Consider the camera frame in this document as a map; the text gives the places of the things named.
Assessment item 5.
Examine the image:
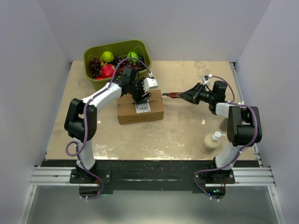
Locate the cream lotion pump bottle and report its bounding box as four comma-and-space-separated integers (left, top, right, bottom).
200, 131, 226, 154

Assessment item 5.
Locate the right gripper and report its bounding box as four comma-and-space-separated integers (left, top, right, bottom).
179, 83, 214, 105

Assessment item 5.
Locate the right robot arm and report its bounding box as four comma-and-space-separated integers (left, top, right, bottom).
176, 81, 262, 184

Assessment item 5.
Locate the aluminium frame rail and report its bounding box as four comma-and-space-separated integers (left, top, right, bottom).
30, 61, 275, 187

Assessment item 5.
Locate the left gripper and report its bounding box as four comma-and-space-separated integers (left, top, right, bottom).
129, 78, 151, 105

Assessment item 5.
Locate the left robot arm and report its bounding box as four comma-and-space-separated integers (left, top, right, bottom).
64, 67, 158, 184

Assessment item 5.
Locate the yellow-green pear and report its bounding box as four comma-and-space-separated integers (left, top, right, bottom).
100, 51, 114, 63

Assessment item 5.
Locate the dark red grape bunch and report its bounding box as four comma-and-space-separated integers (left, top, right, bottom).
87, 56, 146, 80

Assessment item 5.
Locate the olive green plastic bin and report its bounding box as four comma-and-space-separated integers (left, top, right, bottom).
83, 40, 151, 90

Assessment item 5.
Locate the green striped ball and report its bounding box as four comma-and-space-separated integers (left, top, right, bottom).
127, 51, 139, 59

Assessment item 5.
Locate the brown cardboard express box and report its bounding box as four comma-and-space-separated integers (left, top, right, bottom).
117, 90, 164, 125

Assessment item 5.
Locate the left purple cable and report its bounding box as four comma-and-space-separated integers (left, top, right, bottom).
65, 57, 154, 203

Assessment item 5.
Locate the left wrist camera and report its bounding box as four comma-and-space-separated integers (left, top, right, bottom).
142, 77, 158, 92

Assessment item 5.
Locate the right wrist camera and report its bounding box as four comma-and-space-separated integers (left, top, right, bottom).
202, 74, 213, 86

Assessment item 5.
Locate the red black utility knife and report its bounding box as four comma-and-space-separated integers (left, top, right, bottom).
162, 92, 183, 98

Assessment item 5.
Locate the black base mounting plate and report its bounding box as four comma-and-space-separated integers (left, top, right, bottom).
41, 160, 258, 199

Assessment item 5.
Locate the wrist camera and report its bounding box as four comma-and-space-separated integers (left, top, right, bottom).
142, 77, 158, 92
202, 74, 213, 86

